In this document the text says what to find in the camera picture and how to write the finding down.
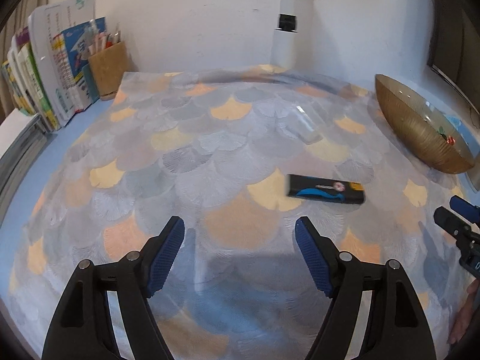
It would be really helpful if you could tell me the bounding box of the clear plastic box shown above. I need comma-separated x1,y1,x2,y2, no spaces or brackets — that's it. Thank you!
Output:
288,105,322,145

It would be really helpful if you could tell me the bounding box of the fan-patterned tablecloth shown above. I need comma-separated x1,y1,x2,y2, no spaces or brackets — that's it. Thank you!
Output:
7,64,474,360

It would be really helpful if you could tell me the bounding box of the blue illustrated book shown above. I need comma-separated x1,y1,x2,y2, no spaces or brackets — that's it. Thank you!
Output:
60,17,108,109

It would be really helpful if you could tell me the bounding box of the white pen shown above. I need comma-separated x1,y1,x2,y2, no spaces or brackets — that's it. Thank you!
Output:
87,18,97,55

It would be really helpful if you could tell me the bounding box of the purple spine book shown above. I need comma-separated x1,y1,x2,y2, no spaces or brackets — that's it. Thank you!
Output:
11,26,31,57

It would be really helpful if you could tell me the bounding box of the person's right hand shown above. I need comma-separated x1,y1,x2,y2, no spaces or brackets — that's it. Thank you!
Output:
447,279,480,346

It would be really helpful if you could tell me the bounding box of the green spine book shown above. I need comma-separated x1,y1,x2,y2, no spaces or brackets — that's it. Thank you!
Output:
17,41,57,130

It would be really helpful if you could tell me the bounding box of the black and blue rectangular box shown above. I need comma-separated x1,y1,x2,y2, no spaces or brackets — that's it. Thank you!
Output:
286,174,367,206

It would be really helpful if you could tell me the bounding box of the flat stack of white books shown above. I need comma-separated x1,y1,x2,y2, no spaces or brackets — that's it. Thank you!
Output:
0,107,49,196

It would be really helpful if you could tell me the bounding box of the yellow spine book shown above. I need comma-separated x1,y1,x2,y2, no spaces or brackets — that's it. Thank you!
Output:
1,59,27,116

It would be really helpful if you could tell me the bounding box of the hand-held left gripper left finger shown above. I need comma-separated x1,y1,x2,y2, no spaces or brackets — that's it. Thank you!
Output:
42,215,186,360

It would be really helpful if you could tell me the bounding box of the golden ribbed bowl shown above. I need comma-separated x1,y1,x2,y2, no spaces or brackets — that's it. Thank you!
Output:
375,74,476,174

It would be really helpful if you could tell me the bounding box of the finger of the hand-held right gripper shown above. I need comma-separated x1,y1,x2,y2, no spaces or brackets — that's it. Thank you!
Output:
449,195,480,227
433,206,474,238

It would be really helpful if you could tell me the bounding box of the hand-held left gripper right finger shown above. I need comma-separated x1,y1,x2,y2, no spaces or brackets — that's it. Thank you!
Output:
295,216,438,360

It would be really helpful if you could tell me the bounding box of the cork pen holder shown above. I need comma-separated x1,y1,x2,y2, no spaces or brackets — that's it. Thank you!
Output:
88,41,130,101

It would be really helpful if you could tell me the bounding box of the black wall socket box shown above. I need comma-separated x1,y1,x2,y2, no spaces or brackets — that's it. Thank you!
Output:
276,13,299,33

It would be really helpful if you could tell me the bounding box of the small red toy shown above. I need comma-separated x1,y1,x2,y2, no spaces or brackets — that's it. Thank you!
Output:
437,127,457,148

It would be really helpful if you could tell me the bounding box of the teal bookend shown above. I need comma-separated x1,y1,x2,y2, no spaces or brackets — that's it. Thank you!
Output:
82,63,100,103

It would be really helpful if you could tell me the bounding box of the dark monitor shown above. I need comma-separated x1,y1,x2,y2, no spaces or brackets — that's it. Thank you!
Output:
427,0,480,119

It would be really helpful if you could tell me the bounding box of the large white printed book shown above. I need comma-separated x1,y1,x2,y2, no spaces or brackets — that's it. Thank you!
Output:
28,0,97,129

